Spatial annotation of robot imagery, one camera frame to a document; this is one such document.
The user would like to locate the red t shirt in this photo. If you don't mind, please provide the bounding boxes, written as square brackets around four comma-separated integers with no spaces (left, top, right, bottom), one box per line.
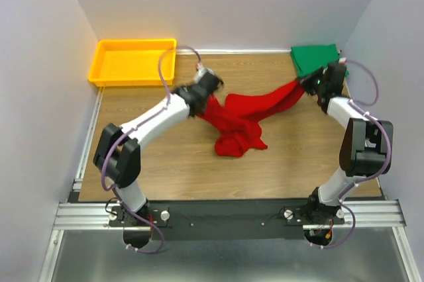
[198,80,305,158]

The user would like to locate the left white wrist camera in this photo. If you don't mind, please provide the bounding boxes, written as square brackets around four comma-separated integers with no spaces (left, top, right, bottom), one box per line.
[193,62,215,83]

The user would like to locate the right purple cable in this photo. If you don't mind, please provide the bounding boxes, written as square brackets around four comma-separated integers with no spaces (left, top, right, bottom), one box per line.
[309,59,394,250]

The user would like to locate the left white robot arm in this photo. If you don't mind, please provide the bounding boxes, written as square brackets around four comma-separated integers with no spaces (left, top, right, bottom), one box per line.
[93,68,224,227]

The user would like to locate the yellow plastic tray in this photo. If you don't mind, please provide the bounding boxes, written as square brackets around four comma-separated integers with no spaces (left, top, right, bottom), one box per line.
[87,38,177,87]

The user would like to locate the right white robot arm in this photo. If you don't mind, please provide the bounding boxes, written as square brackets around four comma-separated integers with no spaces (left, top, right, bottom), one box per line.
[293,58,394,224]

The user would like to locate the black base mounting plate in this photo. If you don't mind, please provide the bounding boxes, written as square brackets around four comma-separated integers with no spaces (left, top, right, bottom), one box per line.
[109,199,345,250]

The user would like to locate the folded green t shirt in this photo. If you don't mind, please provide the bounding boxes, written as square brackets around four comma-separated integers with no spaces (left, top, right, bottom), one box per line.
[290,44,341,79]

